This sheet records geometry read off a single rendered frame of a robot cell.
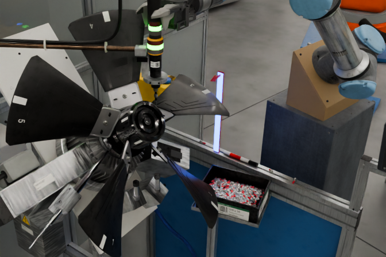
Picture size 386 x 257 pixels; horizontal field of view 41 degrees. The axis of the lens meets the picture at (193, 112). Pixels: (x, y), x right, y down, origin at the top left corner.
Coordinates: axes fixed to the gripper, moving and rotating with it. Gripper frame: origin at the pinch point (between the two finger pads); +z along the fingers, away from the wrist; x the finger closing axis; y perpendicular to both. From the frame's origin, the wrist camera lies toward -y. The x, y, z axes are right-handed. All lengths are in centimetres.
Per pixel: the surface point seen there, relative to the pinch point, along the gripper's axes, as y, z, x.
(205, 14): 51, -131, 70
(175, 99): 31.9, -13.5, 0.6
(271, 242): 95, -39, -27
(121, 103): 27.0, 5.2, 5.5
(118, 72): 19.6, 2.0, 9.2
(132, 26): 9.5, -8.0, 12.3
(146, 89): 46, -34, 30
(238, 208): 64, -16, -24
